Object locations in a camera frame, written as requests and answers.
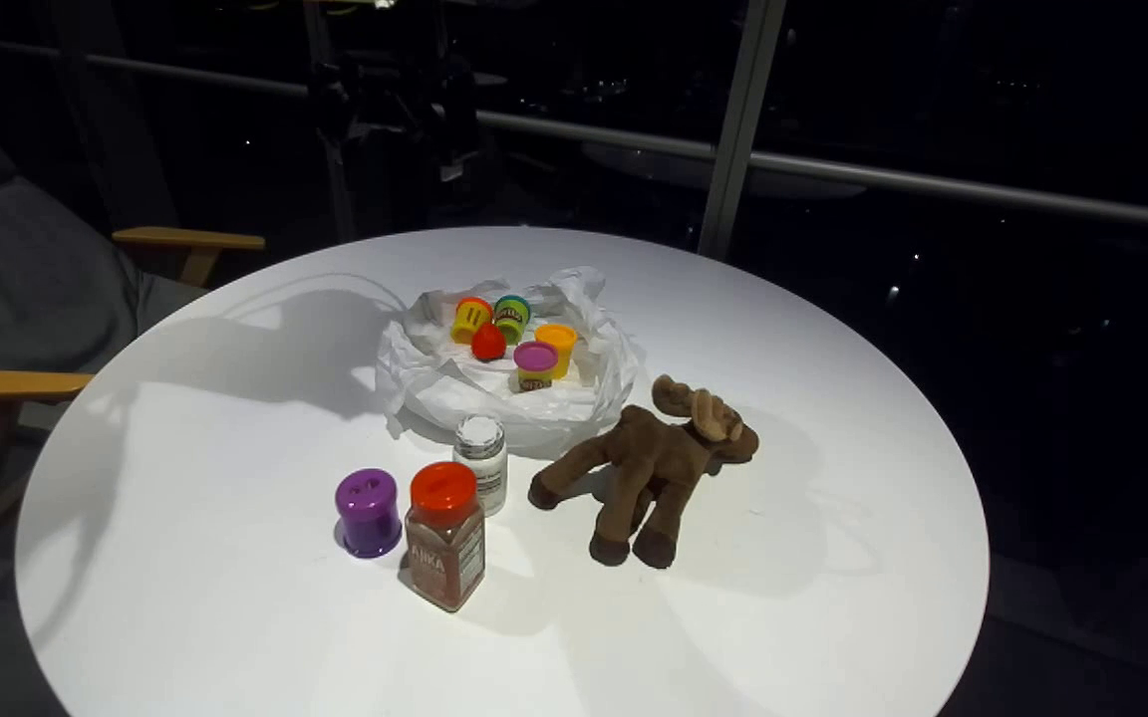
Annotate orange-lid spice jar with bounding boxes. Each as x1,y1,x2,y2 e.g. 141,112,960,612
394,460,489,619

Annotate dark window post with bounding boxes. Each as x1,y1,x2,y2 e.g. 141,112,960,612
301,0,361,246

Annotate white plastic bag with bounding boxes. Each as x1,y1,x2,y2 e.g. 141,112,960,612
370,261,648,468

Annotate grey horizontal railing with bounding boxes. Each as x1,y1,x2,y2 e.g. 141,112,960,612
0,31,1148,239

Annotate yellow-green tub pink lid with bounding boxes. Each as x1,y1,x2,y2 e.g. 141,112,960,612
512,338,566,400

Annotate green tub teal lid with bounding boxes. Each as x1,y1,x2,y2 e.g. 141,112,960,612
489,291,536,346

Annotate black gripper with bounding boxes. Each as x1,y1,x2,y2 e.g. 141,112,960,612
338,59,476,193

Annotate grey window post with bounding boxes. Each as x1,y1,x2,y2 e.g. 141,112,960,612
694,0,790,263

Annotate small white-lid jar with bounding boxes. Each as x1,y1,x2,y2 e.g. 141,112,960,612
452,409,515,518

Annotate large yellow tub orange lid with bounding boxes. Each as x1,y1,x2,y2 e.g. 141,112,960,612
448,291,500,346

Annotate purple shaker container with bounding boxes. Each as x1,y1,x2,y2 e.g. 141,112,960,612
331,468,408,561

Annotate red toy strawberry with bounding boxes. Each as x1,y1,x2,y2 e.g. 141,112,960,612
468,322,512,367

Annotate small yellow tub orange lid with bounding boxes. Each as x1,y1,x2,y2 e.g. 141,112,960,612
536,319,584,367

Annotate brown moose plush toy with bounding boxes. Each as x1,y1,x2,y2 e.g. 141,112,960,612
525,372,767,575

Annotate grey chair wooden armrests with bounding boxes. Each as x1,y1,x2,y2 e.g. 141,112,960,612
0,77,269,606

